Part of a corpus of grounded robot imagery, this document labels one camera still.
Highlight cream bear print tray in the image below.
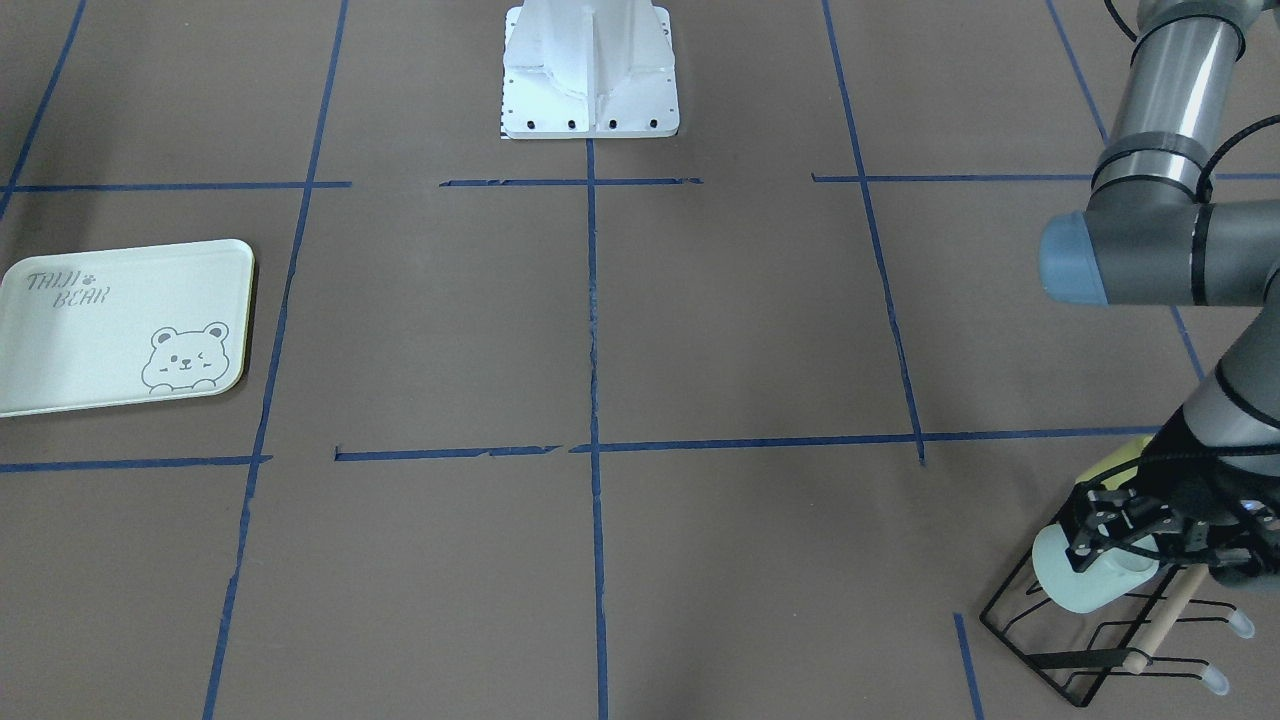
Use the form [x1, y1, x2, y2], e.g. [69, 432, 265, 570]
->
[1, 240, 256, 416]

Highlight yellow plastic cup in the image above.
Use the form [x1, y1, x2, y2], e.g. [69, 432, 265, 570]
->
[1075, 436, 1155, 491]

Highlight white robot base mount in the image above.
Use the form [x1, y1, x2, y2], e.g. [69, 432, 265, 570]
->
[500, 1, 681, 140]

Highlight black wire cup rack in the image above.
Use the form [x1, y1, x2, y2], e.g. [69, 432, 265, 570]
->
[979, 541, 1257, 708]

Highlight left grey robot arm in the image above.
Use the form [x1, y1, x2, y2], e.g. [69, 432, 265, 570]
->
[1039, 1, 1279, 591]

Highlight pale green plastic cup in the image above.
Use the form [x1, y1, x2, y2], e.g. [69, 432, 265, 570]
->
[1030, 524, 1158, 614]

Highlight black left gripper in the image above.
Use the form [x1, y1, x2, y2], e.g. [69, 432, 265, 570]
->
[1066, 415, 1279, 591]

